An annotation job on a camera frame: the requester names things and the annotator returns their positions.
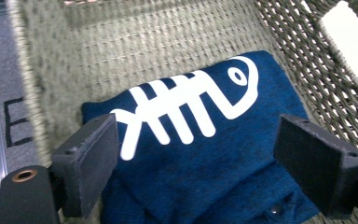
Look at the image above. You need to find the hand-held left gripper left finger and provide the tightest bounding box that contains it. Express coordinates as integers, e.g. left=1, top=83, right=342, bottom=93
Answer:
left=50, top=113, right=119, bottom=217

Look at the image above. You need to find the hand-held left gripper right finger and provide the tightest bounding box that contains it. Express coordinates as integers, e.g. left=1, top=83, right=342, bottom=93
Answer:
left=273, top=114, right=358, bottom=219

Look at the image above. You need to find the navy garment with fishbone print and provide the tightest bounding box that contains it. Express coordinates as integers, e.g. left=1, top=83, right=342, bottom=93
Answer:
left=81, top=49, right=321, bottom=224

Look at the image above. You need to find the green woven basket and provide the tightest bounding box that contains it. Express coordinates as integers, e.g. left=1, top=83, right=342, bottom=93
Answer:
left=7, top=0, right=358, bottom=224

